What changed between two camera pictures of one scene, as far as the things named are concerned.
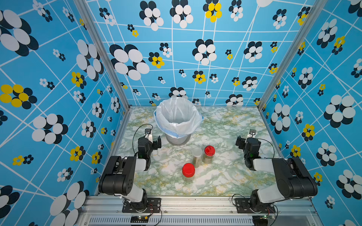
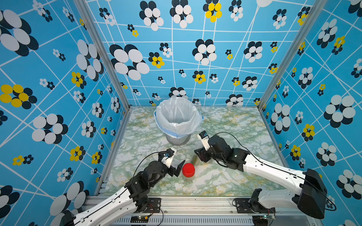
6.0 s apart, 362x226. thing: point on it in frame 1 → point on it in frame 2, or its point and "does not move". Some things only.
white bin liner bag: (178, 117) does not move
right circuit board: (262, 219) does not move
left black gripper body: (153, 146) → (165, 170)
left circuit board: (139, 219) does not move
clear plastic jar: (197, 153) does not move
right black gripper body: (242, 145) → (209, 154)
